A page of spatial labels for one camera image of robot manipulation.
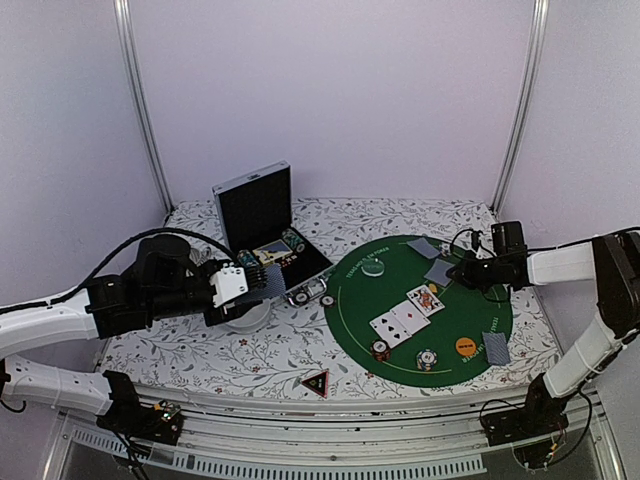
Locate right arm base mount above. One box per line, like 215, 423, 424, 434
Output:
479, 400, 569, 470

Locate face-up spades card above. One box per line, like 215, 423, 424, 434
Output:
369, 312, 411, 349

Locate face-up face card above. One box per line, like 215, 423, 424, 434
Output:
407, 285, 445, 317

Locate aluminium frame post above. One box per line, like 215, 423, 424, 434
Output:
490, 0, 550, 217
113, 0, 174, 213

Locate round green poker mat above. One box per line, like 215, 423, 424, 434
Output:
325, 235, 514, 388

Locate black red chip stack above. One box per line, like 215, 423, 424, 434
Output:
370, 339, 391, 362

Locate red black triangle card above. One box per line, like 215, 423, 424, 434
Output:
300, 370, 329, 398

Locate face-up diamond card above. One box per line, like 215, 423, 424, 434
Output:
390, 300, 430, 335

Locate right poker chip stack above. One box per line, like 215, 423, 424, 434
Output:
281, 228, 306, 253

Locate boxed playing card deck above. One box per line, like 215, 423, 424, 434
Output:
252, 239, 293, 267

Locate floral tablecloth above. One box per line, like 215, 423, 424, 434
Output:
101, 198, 560, 403

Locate orange big blind button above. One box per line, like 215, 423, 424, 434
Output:
455, 337, 477, 357

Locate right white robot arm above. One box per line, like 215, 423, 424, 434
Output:
446, 221, 639, 436

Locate left poker chip stack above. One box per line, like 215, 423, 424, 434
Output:
237, 249, 261, 268

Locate white ceramic bowl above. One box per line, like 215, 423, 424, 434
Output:
226, 301, 271, 333

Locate clear acrylic dealer button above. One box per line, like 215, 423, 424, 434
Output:
361, 258, 385, 277

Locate dealt blue checkered cards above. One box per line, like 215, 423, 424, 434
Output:
482, 332, 511, 366

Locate poker chip stack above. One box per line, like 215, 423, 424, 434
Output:
237, 249, 261, 268
281, 228, 306, 253

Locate right aluminium frame post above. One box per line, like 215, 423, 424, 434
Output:
490, 0, 550, 217

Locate black red 100 chip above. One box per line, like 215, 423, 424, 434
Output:
320, 295, 335, 308

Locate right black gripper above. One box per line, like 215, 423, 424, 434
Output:
447, 250, 508, 294

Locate left aluminium frame post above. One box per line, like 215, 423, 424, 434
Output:
113, 0, 174, 213

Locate face-down community card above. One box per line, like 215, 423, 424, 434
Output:
424, 259, 455, 287

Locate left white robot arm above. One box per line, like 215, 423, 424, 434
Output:
1, 227, 249, 434

